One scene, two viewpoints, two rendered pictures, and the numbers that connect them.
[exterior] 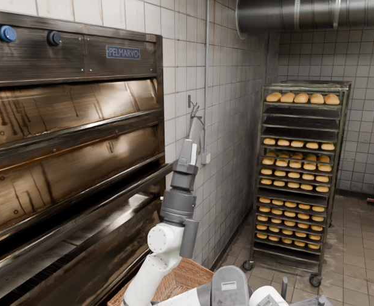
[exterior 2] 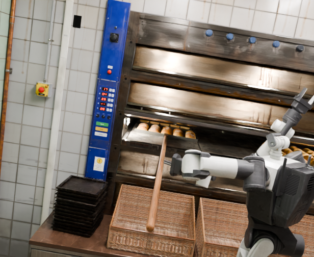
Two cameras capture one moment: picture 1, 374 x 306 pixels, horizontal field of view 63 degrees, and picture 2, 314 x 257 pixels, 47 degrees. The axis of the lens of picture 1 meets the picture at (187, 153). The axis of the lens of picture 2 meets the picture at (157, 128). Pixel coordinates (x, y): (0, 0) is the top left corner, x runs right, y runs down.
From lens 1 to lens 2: 1.72 m
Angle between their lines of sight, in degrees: 62
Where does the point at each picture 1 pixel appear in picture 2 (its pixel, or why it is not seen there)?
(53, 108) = (286, 80)
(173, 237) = (279, 124)
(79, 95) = (307, 79)
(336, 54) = not seen: outside the picture
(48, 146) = (277, 97)
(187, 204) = (291, 114)
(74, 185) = not seen: hidden behind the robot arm
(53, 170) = (276, 111)
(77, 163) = not seen: hidden behind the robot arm
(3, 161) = (254, 94)
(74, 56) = (310, 58)
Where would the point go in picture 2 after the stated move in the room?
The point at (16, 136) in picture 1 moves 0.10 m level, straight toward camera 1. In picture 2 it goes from (262, 85) to (257, 84)
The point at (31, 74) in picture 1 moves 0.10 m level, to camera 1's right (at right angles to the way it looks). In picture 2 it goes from (281, 62) to (292, 63)
